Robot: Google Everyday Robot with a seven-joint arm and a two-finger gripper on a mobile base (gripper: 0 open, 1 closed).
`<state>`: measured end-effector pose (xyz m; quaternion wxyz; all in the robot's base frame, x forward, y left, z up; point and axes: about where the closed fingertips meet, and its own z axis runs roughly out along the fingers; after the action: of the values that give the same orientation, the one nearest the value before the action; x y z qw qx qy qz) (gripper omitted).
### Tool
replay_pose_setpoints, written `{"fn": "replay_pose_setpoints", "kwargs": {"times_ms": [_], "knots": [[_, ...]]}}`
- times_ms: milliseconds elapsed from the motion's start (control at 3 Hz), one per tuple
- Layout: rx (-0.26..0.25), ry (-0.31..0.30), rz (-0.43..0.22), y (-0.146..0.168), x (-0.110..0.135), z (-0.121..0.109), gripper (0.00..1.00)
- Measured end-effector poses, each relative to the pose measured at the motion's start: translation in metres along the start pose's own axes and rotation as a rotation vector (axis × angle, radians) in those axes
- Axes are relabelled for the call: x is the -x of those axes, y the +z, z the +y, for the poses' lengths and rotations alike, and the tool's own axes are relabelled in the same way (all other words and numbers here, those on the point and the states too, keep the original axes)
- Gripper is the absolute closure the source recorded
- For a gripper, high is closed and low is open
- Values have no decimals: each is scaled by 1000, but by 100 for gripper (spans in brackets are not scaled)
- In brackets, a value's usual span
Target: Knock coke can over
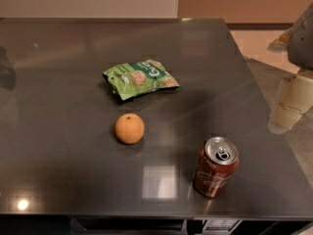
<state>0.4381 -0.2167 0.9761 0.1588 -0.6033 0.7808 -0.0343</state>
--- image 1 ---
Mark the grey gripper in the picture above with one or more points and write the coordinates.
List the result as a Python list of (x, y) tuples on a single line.
[(302, 43)]

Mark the red coke can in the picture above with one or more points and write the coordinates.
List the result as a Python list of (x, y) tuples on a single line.
[(218, 159)]

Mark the orange fruit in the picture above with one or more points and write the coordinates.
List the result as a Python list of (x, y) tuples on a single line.
[(129, 129)]

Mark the green snack bag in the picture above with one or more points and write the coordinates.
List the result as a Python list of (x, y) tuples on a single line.
[(130, 80)]

